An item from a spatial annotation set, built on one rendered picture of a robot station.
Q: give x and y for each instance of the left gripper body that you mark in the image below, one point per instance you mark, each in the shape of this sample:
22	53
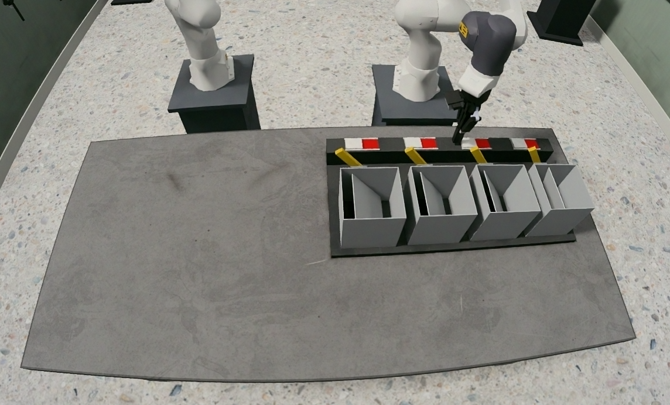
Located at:
476	102

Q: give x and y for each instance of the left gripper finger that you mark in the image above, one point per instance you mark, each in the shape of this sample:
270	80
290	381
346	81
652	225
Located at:
460	116
468	122

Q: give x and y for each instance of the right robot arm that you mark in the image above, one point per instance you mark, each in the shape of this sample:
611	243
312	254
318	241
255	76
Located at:
209	63

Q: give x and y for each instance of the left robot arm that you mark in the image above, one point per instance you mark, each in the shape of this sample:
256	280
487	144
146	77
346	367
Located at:
491	36

